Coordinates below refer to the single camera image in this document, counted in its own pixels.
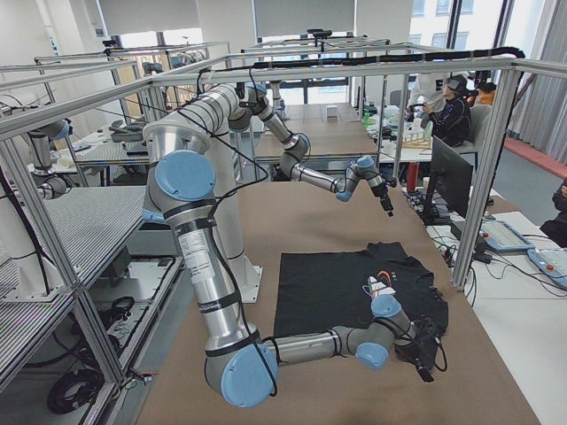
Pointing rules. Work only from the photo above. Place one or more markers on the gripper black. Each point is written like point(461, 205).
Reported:
point(414, 350)
point(382, 193)

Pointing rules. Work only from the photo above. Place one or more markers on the teach pendant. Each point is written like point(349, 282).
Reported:
point(500, 237)

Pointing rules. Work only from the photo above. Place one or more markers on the aluminium frame work table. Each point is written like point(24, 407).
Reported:
point(89, 224)

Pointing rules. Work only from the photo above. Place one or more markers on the black t-shirt with logo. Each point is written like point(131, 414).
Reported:
point(318, 291)

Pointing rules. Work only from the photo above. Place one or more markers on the seated person in black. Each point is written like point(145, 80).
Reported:
point(452, 125)

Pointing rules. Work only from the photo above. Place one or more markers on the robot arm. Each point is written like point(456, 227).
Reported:
point(178, 141)
point(241, 365)

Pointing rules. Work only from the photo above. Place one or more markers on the black computer monitor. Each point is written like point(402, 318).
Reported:
point(450, 177)

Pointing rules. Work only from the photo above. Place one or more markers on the aluminium cage frame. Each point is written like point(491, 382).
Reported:
point(151, 213)

